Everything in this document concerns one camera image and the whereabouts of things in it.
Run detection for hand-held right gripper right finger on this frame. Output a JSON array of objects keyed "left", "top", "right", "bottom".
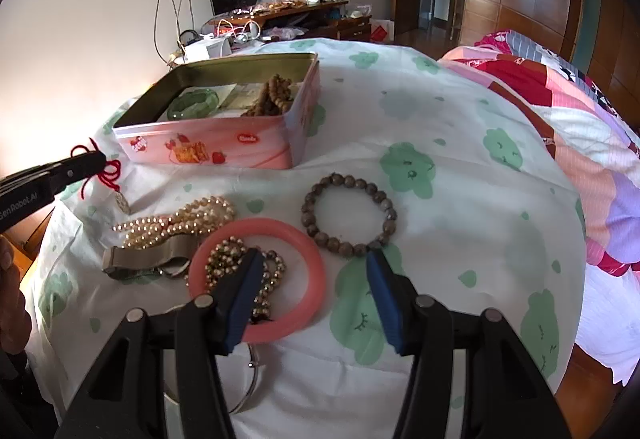
[{"left": 365, "top": 250, "right": 573, "bottom": 439}]

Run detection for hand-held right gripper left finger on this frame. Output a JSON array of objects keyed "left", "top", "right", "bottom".
[{"left": 55, "top": 249, "right": 266, "bottom": 439}]

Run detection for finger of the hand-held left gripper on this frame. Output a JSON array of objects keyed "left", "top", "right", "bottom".
[{"left": 35, "top": 153, "right": 109, "bottom": 196}]

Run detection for red string pendant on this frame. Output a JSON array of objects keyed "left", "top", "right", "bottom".
[{"left": 70, "top": 138, "right": 132, "bottom": 215}]

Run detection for gold bead bracelet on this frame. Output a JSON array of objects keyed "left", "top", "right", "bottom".
[{"left": 204, "top": 236, "right": 287, "bottom": 325}]

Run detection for pink bowl of beads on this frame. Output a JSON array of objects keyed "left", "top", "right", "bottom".
[{"left": 187, "top": 218, "right": 327, "bottom": 345}]

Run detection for pearl necklace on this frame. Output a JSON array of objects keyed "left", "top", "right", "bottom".
[{"left": 112, "top": 196, "right": 238, "bottom": 250}]

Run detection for silver mesh watch band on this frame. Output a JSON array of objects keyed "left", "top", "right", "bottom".
[{"left": 102, "top": 236, "right": 198, "bottom": 280}]

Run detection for pink tin box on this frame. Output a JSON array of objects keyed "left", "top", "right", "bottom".
[{"left": 111, "top": 52, "right": 322, "bottom": 170}]

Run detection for person's left hand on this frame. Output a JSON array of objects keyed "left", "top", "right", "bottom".
[{"left": 0, "top": 236, "right": 22, "bottom": 305}]

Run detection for thin silver bangle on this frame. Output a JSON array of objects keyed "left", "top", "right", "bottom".
[{"left": 165, "top": 341, "right": 262, "bottom": 416}]

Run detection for white sheet with green print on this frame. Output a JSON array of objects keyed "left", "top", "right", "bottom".
[{"left": 25, "top": 38, "right": 588, "bottom": 439}]

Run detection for green jade bangle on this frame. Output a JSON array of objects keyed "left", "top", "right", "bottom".
[{"left": 166, "top": 88, "right": 221, "bottom": 121}]

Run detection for white cardboard box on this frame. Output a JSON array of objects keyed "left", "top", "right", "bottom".
[{"left": 182, "top": 39, "right": 233, "bottom": 62}]

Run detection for printed paper sheets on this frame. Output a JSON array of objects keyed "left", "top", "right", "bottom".
[{"left": 155, "top": 82, "right": 266, "bottom": 122}]

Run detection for pink patchwork quilt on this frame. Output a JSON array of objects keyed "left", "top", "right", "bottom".
[{"left": 437, "top": 30, "right": 640, "bottom": 385}]

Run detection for wooden television cabinet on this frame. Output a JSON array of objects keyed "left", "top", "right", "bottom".
[{"left": 165, "top": 0, "right": 373, "bottom": 70}]

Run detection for black hanging cable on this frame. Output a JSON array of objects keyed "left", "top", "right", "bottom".
[
  {"left": 174, "top": 0, "right": 196, "bottom": 45},
  {"left": 153, "top": 0, "right": 180, "bottom": 65}
]

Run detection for brown wooden bead bracelet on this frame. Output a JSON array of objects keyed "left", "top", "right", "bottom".
[{"left": 240, "top": 74, "right": 308, "bottom": 117}]

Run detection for white tangled cable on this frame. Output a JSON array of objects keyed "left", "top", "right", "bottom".
[{"left": 215, "top": 18, "right": 263, "bottom": 44}]

